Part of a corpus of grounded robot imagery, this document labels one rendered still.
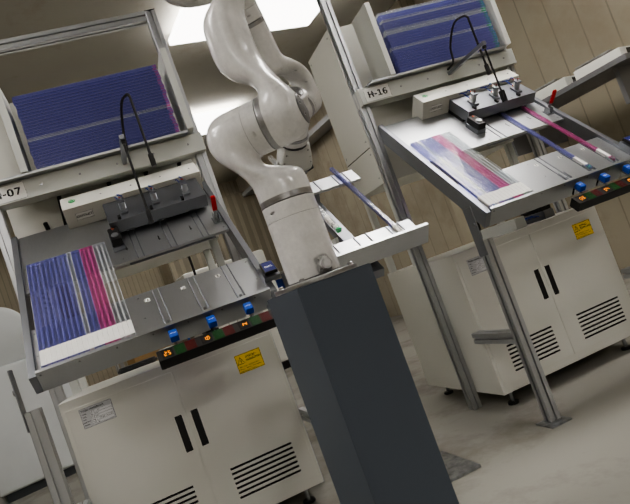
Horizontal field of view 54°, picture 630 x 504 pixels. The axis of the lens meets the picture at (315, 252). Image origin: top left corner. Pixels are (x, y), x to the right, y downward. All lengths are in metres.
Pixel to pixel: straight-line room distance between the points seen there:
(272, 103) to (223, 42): 0.18
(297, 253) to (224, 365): 0.88
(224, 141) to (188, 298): 0.65
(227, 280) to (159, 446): 0.58
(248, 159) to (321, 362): 0.46
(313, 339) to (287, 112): 0.47
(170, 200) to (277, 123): 0.95
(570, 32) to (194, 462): 3.86
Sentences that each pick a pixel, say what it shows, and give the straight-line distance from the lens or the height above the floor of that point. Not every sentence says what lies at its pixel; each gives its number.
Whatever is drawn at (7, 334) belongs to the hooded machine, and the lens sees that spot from 5.02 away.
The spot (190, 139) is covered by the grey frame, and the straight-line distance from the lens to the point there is 2.38.
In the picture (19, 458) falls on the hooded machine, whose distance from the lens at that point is 4.97.
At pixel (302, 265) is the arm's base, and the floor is 0.74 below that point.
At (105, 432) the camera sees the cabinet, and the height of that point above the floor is 0.49.
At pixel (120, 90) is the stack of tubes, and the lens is 2.40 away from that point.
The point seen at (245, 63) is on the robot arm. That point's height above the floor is 1.19.
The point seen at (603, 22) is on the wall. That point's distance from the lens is 4.73.
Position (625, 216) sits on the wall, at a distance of 4.86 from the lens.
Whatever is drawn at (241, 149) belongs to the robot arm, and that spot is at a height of 1.02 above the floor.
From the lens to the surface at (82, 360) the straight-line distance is 1.77.
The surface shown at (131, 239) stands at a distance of 2.16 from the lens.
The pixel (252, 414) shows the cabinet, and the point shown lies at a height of 0.36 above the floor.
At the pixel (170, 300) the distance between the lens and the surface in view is 1.87.
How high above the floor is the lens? 0.70
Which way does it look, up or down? 3 degrees up
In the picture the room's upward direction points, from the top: 20 degrees counter-clockwise
